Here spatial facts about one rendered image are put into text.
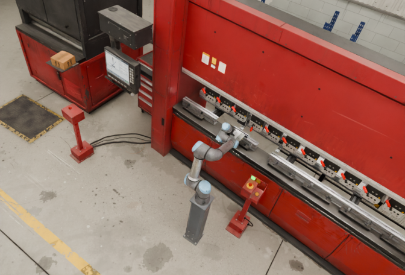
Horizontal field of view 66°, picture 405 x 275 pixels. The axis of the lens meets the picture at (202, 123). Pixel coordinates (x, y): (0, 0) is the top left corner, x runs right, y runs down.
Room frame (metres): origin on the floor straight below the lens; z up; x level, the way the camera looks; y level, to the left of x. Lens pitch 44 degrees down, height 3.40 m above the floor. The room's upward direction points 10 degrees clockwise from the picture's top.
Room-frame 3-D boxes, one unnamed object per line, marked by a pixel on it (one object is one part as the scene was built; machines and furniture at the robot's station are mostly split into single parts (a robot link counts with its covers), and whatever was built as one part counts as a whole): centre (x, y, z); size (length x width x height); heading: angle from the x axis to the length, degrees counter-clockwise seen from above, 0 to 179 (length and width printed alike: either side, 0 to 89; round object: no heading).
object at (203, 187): (1.67, -0.12, 0.94); 0.13 x 0.12 x 0.14; 63
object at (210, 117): (2.75, 0.06, 0.92); 0.50 x 0.06 x 0.10; 58
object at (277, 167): (2.10, -0.90, 0.89); 0.30 x 0.05 x 0.03; 58
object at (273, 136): (2.26, -0.73, 1.26); 0.15 x 0.09 x 0.17; 58
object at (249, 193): (1.90, -0.64, 0.75); 0.20 x 0.16 x 0.18; 63
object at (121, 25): (2.72, 0.90, 1.53); 0.51 x 0.25 x 0.85; 59
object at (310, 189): (1.88, -1.24, 0.89); 0.30 x 0.05 x 0.03; 58
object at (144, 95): (3.55, 0.68, 0.50); 0.50 x 0.50 x 1.00; 58
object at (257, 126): (2.37, -0.56, 1.26); 0.15 x 0.09 x 0.17; 58
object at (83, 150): (2.50, 1.50, 0.41); 0.25 x 0.20 x 0.83; 148
